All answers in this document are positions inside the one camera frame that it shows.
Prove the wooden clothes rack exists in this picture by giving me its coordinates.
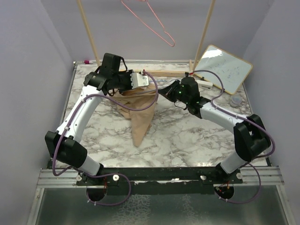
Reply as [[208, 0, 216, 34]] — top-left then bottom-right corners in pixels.
[[76, 0, 216, 77]]

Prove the purple cable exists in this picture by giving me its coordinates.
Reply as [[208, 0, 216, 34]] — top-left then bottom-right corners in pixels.
[[52, 70, 158, 206], [191, 69, 276, 203]]

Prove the blue wire hanger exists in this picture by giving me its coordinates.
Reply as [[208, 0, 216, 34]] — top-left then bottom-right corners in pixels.
[[134, 79, 176, 95]]

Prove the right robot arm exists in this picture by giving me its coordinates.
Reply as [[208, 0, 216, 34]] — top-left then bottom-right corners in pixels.
[[158, 77, 271, 183]]

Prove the small whiteboard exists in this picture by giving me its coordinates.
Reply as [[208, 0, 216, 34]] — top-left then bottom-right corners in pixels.
[[195, 45, 253, 95]]

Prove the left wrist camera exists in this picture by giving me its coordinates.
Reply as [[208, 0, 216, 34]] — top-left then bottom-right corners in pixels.
[[130, 72, 149, 89]]

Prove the white board eraser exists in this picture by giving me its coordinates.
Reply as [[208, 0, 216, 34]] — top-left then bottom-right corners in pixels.
[[196, 80, 213, 90]]

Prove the small clear dish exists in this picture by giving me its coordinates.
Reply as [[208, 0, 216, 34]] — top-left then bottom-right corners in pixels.
[[230, 95, 243, 107]]

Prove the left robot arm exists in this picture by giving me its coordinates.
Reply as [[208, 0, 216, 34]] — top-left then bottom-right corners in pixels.
[[45, 53, 133, 185]]

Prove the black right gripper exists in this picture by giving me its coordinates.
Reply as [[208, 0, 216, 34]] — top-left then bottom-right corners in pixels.
[[158, 80, 190, 105]]

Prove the beige t shirt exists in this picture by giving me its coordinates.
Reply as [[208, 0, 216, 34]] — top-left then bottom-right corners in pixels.
[[113, 83, 157, 147]]

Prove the pink wire hanger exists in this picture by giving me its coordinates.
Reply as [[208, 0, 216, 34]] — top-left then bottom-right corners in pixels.
[[120, 0, 176, 47]]

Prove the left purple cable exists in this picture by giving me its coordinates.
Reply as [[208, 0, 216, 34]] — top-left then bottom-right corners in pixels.
[[52, 70, 158, 206]]

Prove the aluminium table frame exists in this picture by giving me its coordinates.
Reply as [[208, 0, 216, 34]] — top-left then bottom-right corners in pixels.
[[25, 60, 289, 225]]

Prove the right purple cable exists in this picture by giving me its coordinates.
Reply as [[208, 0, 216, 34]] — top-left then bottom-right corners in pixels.
[[191, 69, 276, 203]]

